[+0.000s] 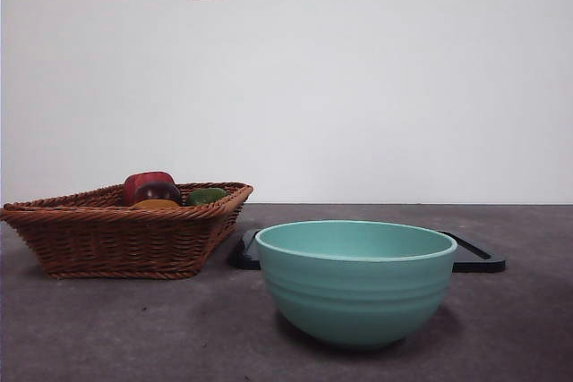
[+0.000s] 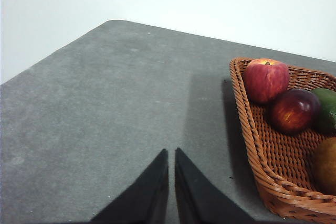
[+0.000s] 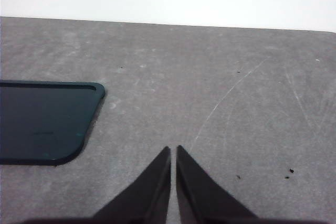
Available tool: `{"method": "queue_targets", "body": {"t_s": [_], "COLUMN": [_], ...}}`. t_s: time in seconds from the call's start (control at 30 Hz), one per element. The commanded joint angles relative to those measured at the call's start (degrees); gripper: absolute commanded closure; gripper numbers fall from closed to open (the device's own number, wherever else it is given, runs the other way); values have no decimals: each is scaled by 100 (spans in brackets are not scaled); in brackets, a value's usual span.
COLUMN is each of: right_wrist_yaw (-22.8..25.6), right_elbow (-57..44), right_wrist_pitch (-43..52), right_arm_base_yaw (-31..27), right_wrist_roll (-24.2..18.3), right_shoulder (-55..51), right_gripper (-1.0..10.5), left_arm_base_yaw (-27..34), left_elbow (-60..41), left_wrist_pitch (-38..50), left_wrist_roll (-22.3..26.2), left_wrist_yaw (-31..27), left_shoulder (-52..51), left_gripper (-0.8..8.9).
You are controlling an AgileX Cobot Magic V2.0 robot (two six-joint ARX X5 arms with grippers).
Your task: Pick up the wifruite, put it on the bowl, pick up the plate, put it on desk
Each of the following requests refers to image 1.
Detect orange-brown kiwifruit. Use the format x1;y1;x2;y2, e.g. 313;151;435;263
130;198;181;209

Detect teal ribbed bowl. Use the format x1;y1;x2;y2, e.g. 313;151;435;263
254;219;458;351

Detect green avocado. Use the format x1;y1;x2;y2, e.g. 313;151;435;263
184;187;228;208

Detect dark red plum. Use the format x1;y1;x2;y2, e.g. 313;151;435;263
133;181;184;207

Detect red apple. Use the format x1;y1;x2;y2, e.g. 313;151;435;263
123;171;176;207

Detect brown wicker basket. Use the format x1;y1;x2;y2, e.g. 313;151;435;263
0;182;254;280

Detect dark rectangular tray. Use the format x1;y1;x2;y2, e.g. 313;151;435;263
228;228;507;274

